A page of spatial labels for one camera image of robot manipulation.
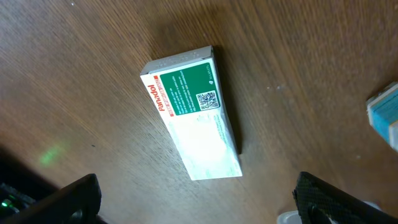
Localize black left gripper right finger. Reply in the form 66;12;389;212
293;172;397;224

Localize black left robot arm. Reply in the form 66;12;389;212
1;152;397;224

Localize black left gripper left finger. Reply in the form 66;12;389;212
2;174;101;224

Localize white green medicine box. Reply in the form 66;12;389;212
140;45;243;180

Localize small gold-lidded balm jar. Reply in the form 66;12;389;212
366;82;397;151

